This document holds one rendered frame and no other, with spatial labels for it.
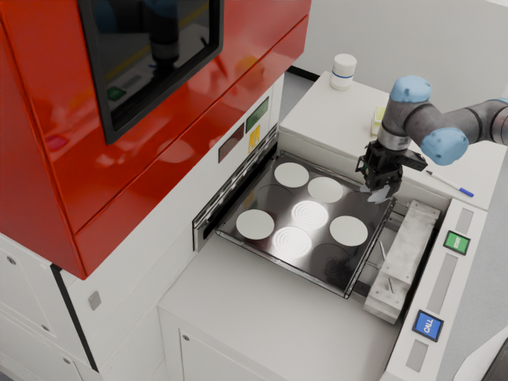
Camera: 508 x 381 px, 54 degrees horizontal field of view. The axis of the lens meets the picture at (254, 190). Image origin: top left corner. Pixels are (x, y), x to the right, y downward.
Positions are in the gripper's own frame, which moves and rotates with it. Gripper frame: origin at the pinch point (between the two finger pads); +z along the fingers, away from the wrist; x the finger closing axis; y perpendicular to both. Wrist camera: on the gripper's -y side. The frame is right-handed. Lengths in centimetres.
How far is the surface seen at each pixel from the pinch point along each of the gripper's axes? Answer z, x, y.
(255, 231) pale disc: 9.9, -7.9, 29.8
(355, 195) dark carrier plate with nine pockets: 10.0, -10.2, -1.7
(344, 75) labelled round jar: -3, -47, -17
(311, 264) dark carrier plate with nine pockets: 9.9, 6.1, 20.9
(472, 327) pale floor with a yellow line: 100, 10, -71
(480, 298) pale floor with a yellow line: 100, -1, -84
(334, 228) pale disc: 10.0, -1.7, 9.9
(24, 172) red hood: -44, 11, 74
